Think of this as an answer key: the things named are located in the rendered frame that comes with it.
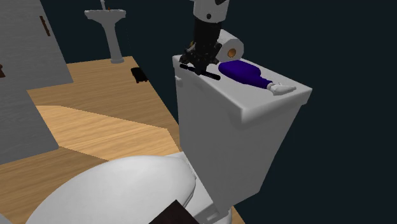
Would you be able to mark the dark brown block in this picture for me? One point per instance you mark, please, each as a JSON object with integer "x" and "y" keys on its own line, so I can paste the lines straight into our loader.
{"x": 173, "y": 215}

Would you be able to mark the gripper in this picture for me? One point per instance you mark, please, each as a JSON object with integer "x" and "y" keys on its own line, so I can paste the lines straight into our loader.
{"x": 206, "y": 32}

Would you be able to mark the grey wooden panel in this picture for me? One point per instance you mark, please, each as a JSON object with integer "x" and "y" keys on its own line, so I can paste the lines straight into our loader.
{"x": 18, "y": 124}

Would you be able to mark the small black floor object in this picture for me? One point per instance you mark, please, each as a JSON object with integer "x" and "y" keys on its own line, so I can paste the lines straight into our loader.
{"x": 139, "y": 75}

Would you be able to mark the purple spray bottle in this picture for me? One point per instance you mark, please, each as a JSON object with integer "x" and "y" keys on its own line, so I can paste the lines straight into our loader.
{"x": 245, "y": 73}

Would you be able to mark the white toilet paper roll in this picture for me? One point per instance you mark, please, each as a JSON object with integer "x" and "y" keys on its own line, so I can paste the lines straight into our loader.
{"x": 232, "y": 46}

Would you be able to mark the white pedestal sink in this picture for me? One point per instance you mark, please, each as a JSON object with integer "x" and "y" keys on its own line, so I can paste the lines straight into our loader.
{"x": 111, "y": 31}

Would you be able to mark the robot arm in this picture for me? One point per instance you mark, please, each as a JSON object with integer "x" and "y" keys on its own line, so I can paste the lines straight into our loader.
{"x": 204, "y": 7}

